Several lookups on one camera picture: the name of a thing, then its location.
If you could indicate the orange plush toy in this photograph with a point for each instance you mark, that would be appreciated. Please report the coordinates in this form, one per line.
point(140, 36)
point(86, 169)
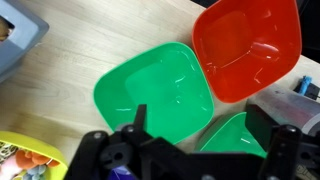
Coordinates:
point(28, 159)

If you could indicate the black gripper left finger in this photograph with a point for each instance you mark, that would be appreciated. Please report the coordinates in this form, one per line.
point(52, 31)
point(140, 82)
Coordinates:
point(140, 117)

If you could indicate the leopard print plush toy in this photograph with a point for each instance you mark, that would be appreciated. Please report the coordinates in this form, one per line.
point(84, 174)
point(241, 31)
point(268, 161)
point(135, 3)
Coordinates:
point(6, 150)

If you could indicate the silver metal cylinder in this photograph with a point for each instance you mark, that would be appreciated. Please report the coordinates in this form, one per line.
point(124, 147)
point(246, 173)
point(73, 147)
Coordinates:
point(288, 107)

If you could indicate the grey plastic container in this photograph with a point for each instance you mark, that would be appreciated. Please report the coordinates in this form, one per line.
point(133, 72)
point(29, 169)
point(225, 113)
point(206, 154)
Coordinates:
point(28, 30)

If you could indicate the yellow plastic bowl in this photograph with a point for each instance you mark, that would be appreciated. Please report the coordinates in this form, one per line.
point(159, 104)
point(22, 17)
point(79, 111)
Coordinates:
point(40, 147)

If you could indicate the grey blue plush toy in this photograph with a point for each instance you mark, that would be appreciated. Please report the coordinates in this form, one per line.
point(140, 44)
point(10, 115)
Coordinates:
point(36, 173)

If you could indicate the pink plush toy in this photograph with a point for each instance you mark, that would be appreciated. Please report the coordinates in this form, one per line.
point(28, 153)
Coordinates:
point(9, 169)

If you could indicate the green plastic bowl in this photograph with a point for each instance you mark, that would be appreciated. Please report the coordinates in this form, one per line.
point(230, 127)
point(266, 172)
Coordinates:
point(229, 134)
point(168, 79)

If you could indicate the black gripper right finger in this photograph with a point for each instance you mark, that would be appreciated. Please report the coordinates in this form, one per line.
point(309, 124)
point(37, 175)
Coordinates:
point(260, 125)

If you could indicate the red plastic bowl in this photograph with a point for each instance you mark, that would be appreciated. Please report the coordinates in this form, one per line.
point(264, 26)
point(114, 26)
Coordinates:
point(245, 46)

